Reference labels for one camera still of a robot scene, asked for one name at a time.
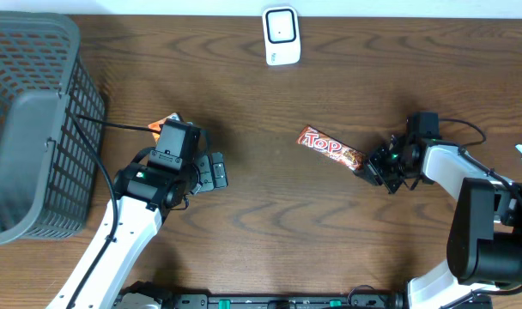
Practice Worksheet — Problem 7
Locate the orange Kleenex tissue pack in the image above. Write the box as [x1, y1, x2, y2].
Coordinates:
[148, 112, 183, 142]

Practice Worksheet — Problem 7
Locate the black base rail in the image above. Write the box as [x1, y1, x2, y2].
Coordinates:
[112, 281, 494, 309]

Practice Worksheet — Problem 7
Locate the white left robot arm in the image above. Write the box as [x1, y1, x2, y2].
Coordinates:
[49, 117, 228, 308]

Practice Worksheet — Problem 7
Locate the orange chocolate bar wrapper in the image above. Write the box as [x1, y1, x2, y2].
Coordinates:
[296, 125, 365, 172]

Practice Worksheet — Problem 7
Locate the white barcode scanner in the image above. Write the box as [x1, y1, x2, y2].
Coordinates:
[262, 6, 301, 66]

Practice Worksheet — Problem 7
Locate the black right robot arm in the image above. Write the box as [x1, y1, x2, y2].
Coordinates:
[355, 136, 522, 308]

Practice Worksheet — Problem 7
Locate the grey plastic mesh basket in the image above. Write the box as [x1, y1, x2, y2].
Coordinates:
[0, 11, 106, 245]

